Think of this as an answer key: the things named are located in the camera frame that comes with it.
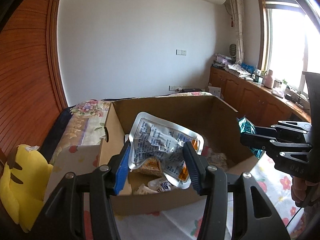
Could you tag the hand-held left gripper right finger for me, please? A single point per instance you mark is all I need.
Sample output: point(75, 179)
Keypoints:
point(192, 167)

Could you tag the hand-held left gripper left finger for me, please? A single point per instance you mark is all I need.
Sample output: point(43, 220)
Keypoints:
point(122, 170)

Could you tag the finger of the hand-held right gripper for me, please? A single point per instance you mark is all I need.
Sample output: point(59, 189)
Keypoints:
point(255, 140)
point(265, 130)

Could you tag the teal foil snack packet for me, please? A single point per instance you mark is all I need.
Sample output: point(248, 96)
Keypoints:
point(246, 127)

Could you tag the silver snack packet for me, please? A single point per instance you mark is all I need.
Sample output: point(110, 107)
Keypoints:
point(160, 140)

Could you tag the brown cardboard box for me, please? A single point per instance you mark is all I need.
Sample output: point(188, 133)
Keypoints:
point(175, 110)

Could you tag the person's right hand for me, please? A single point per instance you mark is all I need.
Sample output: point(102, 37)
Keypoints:
point(297, 190)

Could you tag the strawberry print white cloth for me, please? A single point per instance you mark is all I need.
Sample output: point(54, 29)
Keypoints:
point(275, 180)

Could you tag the beige snack packet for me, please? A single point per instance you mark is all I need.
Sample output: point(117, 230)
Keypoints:
point(150, 166)

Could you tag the small cream snack packet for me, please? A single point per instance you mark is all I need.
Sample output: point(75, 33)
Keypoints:
point(142, 190)

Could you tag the small white snack packet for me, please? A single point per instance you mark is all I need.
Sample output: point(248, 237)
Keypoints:
point(162, 186)

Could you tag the brown wooden cabinet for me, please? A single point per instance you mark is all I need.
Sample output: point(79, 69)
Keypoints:
point(250, 97)

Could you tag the green lid bottle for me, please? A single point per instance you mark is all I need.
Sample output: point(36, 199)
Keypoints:
point(284, 84)

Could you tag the pink bottle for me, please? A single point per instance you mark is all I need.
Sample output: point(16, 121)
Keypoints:
point(268, 80)

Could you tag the floral blanket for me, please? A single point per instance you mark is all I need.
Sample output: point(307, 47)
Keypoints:
point(82, 125)

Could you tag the white paper box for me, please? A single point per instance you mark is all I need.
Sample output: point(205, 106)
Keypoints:
point(214, 92)

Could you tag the blue packets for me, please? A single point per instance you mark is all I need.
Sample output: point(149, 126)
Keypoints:
point(248, 67)

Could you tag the folded floral cloth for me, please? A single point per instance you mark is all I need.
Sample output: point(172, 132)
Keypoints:
point(237, 70)

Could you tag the black box device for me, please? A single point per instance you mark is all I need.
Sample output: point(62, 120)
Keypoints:
point(191, 90)

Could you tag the pile of flat boxes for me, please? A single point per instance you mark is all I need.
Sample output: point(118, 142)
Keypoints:
point(222, 59)

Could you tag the small grey fan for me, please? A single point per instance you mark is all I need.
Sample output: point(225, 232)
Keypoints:
point(232, 50)

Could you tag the wooden framed window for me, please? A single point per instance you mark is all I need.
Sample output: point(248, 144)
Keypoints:
point(285, 42)

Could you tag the yellow plush toy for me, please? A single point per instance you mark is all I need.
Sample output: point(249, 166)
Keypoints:
point(22, 180)

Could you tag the patterned beige curtain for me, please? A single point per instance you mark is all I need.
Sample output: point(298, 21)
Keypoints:
point(237, 17)

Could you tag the brown wooden wardrobe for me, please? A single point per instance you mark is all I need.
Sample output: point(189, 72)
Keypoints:
point(30, 80)

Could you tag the white wall outlet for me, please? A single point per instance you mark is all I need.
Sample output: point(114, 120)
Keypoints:
point(175, 88)

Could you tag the white wall switch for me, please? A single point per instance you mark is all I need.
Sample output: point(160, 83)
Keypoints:
point(181, 52)

